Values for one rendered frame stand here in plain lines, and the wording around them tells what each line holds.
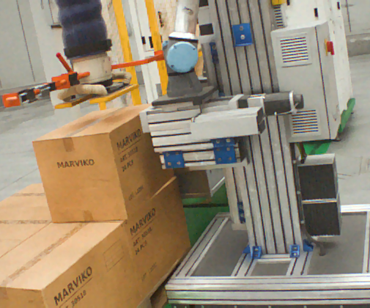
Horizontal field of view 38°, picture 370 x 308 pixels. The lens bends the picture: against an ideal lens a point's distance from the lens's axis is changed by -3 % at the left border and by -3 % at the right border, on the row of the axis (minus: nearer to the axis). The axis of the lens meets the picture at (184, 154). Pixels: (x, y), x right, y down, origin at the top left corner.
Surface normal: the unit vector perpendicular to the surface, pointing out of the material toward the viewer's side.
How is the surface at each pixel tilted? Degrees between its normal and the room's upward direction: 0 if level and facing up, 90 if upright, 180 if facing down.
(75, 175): 90
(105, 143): 90
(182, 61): 97
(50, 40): 90
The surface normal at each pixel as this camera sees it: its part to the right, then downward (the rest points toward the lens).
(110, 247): 0.91, -0.07
